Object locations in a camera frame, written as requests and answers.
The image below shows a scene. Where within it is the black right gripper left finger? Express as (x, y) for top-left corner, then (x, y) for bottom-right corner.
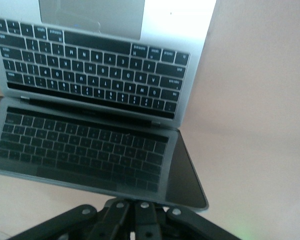
(11, 198), (131, 240)

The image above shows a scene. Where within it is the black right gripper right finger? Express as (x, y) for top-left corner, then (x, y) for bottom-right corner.
(134, 200), (244, 240)

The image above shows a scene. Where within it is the silver grey laptop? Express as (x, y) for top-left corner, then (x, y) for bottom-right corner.
(0, 0), (217, 211)

